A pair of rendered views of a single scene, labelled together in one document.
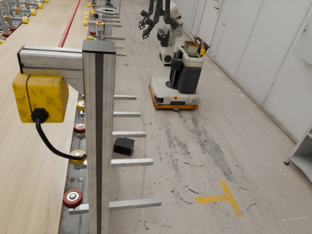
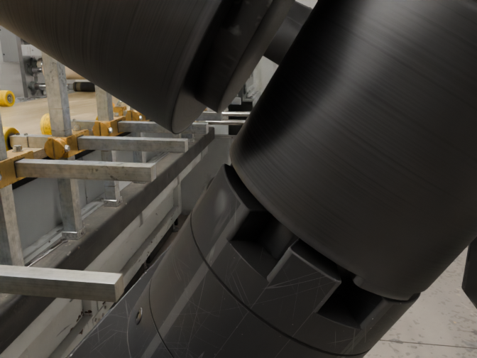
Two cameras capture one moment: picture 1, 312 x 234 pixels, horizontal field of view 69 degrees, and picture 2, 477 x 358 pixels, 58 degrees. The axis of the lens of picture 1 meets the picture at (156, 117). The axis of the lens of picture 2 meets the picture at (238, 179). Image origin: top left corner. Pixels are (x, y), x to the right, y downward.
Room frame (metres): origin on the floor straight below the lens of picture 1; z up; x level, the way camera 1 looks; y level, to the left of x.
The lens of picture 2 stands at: (2.68, 0.22, 1.17)
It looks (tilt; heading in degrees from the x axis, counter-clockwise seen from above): 17 degrees down; 25
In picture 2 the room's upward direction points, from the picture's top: straight up
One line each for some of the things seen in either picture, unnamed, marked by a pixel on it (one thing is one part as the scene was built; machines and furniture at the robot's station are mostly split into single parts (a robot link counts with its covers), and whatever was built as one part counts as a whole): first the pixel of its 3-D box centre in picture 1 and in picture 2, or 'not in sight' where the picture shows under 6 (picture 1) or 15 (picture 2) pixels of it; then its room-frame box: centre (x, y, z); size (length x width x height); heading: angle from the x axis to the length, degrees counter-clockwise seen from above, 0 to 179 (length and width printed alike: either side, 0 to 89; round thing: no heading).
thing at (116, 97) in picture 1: (110, 97); not in sight; (1.60, 0.40, 0.81); 0.43 x 0.03 x 0.04; 107
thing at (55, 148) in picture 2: not in sight; (67, 143); (3.47, 1.06, 0.95); 0.14 x 0.06 x 0.05; 17
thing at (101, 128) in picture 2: not in sight; (109, 126); (3.71, 1.14, 0.95); 0.14 x 0.06 x 0.05; 17
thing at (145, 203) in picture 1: (117, 205); not in sight; (0.64, 0.11, 0.80); 0.43 x 0.03 x 0.04; 107
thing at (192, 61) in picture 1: (184, 66); not in sight; (3.15, -0.28, 0.59); 0.55 x 0.34 x 0.83; 16
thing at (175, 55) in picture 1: (169, 61); not in sight; (3.02, -0.05, 0.68); 0.28 x 0.27 x 0.25; 16
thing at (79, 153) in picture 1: (77, 161); not in sight; (0.82, 0.37, 0.85); 0.08 x 0.08 x 0.11
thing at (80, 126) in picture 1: (81, 132); not in sight; (1.06, 0.44, 0.85); 0.08 x 0.08 x 0.11
